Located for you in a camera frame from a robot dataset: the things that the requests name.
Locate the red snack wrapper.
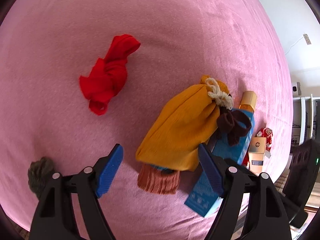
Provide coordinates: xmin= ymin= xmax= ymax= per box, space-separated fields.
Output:
xmin=256 ymin=127 xmax=273 ymax=158

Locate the gold L'Oreal box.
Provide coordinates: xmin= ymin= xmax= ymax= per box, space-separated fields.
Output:
xmin=239 ymin=90 xmax=257 ymax=113

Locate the red cloth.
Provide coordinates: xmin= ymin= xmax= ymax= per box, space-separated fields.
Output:
xmin=79 ymin=34 xmax=140 ymax=115

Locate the white shelf unit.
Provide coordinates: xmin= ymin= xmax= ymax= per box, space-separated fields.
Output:
xmin=291 ymin=94 xmax=319 ymax=147

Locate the small cardboard box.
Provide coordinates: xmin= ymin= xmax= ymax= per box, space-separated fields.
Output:
xmin=248 ymin=137 xmax=266 ymax=175

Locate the blue carton box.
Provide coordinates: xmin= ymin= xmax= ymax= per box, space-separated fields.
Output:
xmin=184 ymin=108 xmax=255 ymax=217

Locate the dark brown sock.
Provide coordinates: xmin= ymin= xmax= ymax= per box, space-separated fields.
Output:
xmin=216 ymin=107 xmax=252 ymax=146

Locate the pink ribbed sock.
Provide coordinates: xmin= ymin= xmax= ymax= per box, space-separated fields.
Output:
xmin=137 ymin=164 xmax=180 ymax=194

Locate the pink bed sheet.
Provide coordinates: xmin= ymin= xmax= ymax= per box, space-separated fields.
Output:
xmin=1 ymin=0 xmax=293 ymax=239

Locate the yellow drawstring pouch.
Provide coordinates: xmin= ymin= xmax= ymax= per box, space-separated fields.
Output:
xmin=135 ymin=75 xmax=234 ymax=171

